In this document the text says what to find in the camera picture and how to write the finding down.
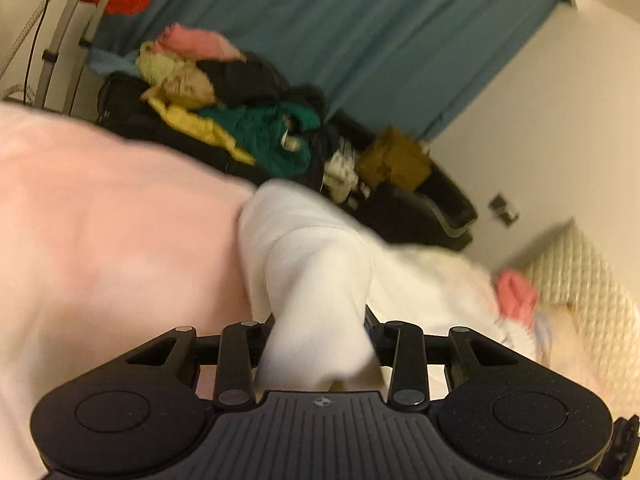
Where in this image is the pile of mixed clothes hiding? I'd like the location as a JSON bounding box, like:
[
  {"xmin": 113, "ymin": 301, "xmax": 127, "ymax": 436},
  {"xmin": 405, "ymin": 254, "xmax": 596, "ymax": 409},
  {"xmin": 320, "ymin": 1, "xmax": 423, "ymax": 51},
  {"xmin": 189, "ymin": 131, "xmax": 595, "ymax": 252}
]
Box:
[{"xmin": 90, "ymin": 24, "xmax": 376, "ymax": 203}]

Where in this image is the pink small cloth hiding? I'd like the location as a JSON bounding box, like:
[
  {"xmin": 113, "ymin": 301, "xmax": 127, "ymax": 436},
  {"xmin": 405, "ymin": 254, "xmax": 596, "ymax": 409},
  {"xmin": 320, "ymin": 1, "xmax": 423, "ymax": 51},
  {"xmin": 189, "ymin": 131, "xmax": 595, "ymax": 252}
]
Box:
[{"xmin": 496, "ymin": 269, "xmax": 538, "ymax": 332}]

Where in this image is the black storage bin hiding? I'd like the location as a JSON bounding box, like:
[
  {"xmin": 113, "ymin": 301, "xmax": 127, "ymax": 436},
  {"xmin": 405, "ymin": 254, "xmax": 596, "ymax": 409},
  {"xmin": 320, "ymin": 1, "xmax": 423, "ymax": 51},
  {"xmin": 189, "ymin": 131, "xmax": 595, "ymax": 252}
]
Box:
[{"xmin": 329, "ymin": 112, "xmax": 477, "ymax": 252}]

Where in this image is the quilted cream headboard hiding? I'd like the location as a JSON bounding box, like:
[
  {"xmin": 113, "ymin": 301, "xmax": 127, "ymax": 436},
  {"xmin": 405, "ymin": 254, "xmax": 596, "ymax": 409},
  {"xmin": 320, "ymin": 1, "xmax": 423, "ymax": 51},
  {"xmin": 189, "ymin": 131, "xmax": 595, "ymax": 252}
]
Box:
[{"xmin": 520, "ymin": 221, "xmax": 639, "ymax": 418}]

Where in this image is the brown cardboard box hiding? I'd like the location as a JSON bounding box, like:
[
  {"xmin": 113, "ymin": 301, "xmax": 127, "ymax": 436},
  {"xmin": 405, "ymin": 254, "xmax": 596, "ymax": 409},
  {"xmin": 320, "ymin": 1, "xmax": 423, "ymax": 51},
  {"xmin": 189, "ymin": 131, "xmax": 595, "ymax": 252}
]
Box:
[{"xmin": 355, "ymin": 126, "xmax": 432, "ymax": 192}]

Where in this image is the teal curtain right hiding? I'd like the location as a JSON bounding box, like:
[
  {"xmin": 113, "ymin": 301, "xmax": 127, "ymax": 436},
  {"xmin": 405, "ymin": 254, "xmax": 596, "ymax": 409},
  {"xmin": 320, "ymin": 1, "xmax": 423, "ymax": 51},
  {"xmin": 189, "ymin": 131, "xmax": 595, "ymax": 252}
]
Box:
[{"xmin": 88, "ymin": 0, "xmax": 565, "ymax": 140}]

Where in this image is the wall power socket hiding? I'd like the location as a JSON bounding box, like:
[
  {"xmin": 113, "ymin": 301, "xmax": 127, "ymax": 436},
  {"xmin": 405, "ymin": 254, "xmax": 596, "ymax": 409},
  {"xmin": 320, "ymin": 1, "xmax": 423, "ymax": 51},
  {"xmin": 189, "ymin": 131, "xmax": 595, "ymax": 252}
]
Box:
[{"xmin": 488, "ymin": 193, "xmax": 520, "ymax": 229}]

